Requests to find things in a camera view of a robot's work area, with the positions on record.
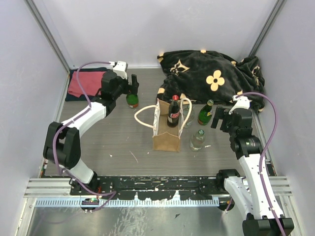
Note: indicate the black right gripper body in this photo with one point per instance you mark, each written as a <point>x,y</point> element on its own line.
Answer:
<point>226,126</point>

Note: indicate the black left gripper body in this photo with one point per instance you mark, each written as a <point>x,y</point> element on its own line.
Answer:
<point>124,87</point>

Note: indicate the green bottle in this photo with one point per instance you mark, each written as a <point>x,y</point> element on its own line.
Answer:
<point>132,100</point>
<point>205,113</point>

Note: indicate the cola glass bottle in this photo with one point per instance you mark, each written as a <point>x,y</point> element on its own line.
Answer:
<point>173,112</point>

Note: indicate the brown canvas bag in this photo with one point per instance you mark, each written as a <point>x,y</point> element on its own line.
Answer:
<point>166,138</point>

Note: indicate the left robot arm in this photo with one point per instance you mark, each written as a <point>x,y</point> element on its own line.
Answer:
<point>63,139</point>

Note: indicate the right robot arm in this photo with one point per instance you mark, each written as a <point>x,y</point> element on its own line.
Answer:
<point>257,203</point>

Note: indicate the red folded cloth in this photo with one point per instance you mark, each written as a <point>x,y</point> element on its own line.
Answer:
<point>90,82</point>

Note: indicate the clear bottle upper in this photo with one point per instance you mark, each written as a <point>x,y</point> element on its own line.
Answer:
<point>191,117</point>

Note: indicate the clear bottle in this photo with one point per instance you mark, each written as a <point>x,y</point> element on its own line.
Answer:
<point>191,117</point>
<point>197,140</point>

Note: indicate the clear bottle lower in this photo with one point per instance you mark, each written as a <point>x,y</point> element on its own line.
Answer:
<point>197,140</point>

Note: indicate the black floral blanket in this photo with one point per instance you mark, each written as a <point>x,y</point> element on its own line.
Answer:
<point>208,75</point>

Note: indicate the dark blue folded cloth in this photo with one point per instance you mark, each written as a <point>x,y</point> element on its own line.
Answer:
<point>82,97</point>

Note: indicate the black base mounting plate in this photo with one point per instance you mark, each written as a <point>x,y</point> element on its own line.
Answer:
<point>158,187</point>

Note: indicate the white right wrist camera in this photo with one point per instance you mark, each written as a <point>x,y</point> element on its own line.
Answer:
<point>241,102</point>

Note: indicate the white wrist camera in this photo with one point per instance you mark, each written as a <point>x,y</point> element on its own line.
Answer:
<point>120,68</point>
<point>241,102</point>

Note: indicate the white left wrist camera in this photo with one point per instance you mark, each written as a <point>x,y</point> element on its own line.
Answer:
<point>120,68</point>

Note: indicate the white cable duct strip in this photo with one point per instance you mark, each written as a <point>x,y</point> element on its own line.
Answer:
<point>81,202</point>

